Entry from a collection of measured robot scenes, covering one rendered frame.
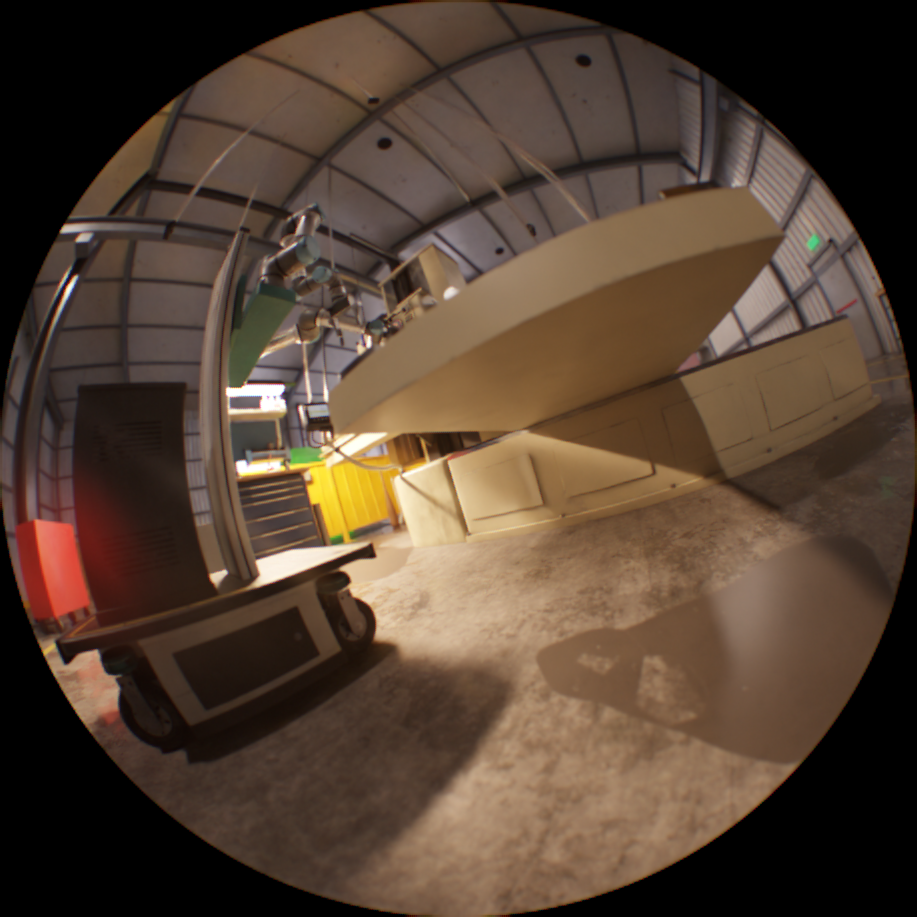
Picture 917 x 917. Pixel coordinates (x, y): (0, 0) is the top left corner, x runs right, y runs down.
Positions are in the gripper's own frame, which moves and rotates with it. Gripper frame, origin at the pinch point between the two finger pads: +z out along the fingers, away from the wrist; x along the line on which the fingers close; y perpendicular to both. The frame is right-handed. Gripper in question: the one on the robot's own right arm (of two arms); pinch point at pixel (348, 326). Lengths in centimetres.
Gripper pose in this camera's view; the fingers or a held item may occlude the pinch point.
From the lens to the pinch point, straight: 135.8
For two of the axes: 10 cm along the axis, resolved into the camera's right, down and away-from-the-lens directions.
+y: -2.9, 4.3, -8.5
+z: 3.2, 8.8, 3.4
